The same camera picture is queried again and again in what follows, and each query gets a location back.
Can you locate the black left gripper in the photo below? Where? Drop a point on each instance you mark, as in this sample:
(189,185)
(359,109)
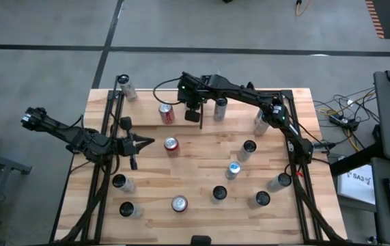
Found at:
(126,145)

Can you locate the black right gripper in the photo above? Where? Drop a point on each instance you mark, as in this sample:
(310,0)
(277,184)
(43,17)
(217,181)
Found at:
(191,92)

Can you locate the red Coca-Cola can white script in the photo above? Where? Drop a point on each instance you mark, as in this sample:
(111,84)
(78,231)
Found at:
(167,116)

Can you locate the silver slim can black lid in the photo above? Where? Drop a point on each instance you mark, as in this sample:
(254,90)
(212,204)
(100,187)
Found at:
(275,186)
(128,186)
(254,203)
(135,212)

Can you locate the silver slim can green print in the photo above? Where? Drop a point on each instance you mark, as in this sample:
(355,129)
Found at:
(128,90)

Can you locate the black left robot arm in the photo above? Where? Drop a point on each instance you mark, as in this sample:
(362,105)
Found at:
(61,131)

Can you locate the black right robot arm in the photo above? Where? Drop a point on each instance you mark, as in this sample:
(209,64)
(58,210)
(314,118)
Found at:
(246,94)

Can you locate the raised wooden shelf board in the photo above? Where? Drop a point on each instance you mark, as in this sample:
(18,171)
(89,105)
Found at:
(147,119)

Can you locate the silver Celsius Arctic Vibe can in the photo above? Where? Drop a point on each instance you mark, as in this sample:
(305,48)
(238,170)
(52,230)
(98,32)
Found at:
(219,193)
(219,112)

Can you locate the black clamp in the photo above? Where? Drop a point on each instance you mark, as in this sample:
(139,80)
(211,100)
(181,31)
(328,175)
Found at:
(250,85)

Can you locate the red zero sugar cola can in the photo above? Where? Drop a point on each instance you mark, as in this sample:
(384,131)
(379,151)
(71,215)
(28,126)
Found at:
(179,204)

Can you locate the silver Celsius can yellow print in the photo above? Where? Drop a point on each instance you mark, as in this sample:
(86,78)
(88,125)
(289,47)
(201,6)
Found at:
(244,155)

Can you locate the grey metal side table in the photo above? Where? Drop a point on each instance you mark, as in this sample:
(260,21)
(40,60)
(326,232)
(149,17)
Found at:
(3,161)

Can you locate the black power strip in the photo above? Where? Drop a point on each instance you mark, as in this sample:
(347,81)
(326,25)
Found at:
(343,121)

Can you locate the black desk leg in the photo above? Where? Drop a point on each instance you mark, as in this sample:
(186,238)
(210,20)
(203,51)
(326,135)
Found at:
(351,159)

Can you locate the white paper sheet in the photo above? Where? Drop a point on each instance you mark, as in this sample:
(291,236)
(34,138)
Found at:
(358,186)

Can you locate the black aluminium table frame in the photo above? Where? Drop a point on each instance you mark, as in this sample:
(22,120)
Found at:
(287,94)

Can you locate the grey metal bracket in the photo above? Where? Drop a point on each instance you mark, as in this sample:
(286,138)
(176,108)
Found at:
(291,147)

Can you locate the black table-level camera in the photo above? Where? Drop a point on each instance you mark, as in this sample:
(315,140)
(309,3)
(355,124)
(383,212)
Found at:
(200,240)

